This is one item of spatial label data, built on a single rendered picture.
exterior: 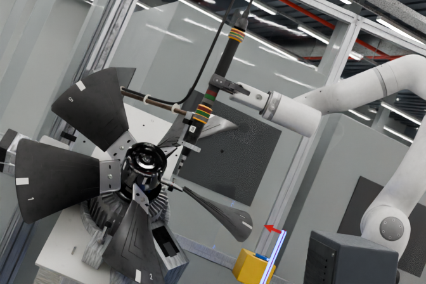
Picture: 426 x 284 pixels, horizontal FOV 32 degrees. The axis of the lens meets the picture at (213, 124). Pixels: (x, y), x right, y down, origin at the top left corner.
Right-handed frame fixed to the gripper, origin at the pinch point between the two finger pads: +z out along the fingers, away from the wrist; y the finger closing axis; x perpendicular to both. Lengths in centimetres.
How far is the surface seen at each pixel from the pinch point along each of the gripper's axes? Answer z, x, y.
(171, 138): 5.3, -19.9, 11.1
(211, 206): -12.3, -33.4, -5.5
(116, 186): 14.2, -38.8, -2.5
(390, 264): -39, -27, -83
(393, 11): -220, 295, 832
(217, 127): -6.0, -11.3, 12.2
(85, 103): 32.8, -20.6, 9.4
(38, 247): 34, -75, 70
